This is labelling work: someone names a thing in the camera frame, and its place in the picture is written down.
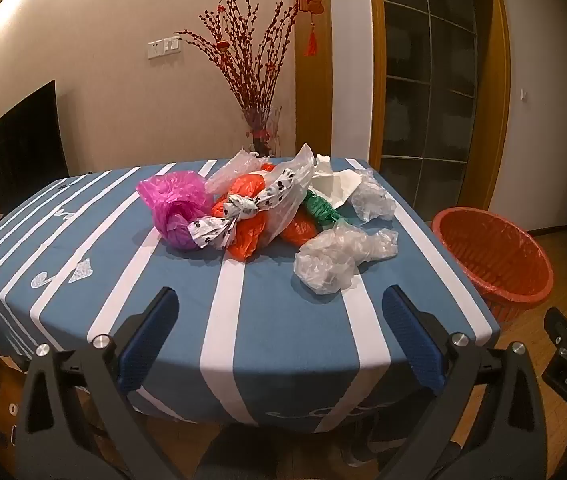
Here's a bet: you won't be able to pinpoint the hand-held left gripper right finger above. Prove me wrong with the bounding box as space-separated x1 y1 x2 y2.
382 284 549 480

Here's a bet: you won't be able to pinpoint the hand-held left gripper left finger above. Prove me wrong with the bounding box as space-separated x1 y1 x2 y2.
14 286 199 480

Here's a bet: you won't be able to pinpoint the orange plastic waste basket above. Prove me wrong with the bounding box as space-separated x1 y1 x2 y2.
432 206 554 323

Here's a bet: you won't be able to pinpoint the clear plastic bag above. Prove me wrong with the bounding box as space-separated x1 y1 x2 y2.
348 172 397 225
205 150 264 193
294 220 399 295

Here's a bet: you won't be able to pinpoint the large orange plastic bag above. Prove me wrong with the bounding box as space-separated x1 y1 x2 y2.
211 162 277 261

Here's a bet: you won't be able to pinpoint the blue white striped tablecloth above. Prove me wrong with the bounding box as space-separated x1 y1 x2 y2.
0 157 501 433

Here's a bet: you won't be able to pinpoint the pink plastic bag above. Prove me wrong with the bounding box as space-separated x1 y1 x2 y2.
136 171 214 251

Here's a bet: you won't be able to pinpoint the green plastic bag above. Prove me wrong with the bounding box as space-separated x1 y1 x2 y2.
305 190 345 228

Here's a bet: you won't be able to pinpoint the white black-dotted plastic bag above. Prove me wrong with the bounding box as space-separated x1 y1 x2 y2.
188 165 297 250

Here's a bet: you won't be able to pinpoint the small orange plastic bag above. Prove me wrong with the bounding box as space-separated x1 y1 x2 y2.
281 207 317 247

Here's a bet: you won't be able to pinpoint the large translucent white plastic bag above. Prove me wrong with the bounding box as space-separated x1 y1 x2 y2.
261 143 315 241

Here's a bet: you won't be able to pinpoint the black television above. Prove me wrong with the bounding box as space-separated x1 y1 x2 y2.
0 79 70 216

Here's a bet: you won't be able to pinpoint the glass vase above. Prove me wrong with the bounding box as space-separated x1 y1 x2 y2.
241 106 283 157

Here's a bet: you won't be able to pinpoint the dark glass door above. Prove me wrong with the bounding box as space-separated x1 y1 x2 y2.
381 0 494 201

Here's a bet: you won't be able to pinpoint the red berry branches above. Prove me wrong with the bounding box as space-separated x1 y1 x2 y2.
176 0 300 111

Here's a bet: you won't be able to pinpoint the red hanging tassel ornament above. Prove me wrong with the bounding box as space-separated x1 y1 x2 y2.
297 0 325 57

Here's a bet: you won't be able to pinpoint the white wall switch plate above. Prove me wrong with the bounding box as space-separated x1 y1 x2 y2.
147 37 183 59

